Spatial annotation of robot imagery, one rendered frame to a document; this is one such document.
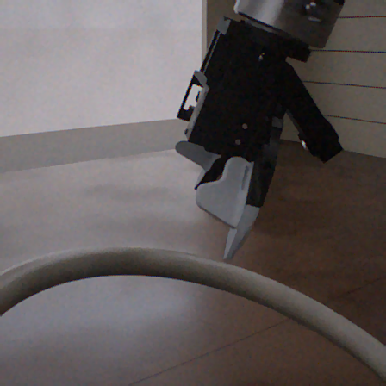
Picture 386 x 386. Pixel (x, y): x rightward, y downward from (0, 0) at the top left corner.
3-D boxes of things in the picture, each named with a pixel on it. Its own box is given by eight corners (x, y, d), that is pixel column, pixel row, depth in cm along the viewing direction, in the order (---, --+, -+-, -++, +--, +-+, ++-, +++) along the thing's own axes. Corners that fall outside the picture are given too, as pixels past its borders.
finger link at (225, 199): (177, 248, 48) (197, 151, 50) (237, 262, 50) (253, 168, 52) (189, 245, 45) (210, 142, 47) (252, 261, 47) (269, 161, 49)
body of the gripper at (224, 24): (172, 122, 55) (218, 9, 50) (247, 146, 57) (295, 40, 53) (184, 150, 48) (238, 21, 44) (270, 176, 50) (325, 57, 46)
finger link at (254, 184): (228, 208, 51) (244, 122, 53) (245, 212, 51) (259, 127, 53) (251, 201, 46) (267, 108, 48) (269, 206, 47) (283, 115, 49)
